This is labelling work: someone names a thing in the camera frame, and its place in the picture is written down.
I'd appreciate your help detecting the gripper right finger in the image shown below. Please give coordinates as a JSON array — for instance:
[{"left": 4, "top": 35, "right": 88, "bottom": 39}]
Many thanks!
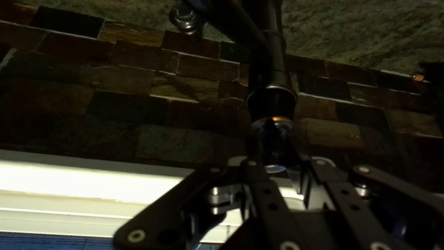
[{"left": 274, "top": 129, "right": 444, "bottom": 250}]

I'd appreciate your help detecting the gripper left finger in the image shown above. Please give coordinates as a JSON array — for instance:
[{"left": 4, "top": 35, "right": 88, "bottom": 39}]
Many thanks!
[{"left": 113, "top": 129, "right": 298, "bottom": 250}]

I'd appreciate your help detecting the black kitchen tap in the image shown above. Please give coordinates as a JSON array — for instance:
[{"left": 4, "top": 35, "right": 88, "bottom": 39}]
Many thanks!
[{"left": 194, "top": 0, "right": 299, "bottom": 136}]

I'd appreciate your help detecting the white framed window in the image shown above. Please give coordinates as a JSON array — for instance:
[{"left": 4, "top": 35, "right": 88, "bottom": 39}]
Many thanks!
[{"left": 0, "top": 149, "right": 306, "bottom": 250}]

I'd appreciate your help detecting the chrome knob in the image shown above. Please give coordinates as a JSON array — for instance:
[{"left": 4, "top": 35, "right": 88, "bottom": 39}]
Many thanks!
[{"left": 169, "top": 3, "right": 206, "bottom": 36}]

